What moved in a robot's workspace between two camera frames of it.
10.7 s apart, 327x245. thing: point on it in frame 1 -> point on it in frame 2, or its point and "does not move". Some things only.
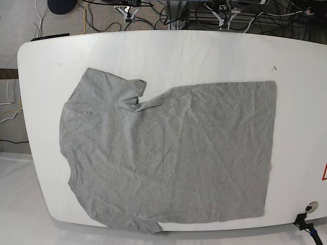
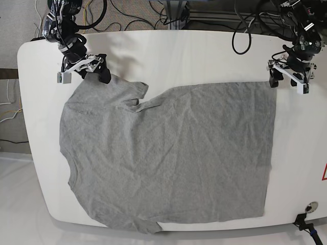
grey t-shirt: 199,153 does not move
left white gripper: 225,14 -> 301,77
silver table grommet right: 311,206 does not move
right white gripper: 128,12 -> 91,63
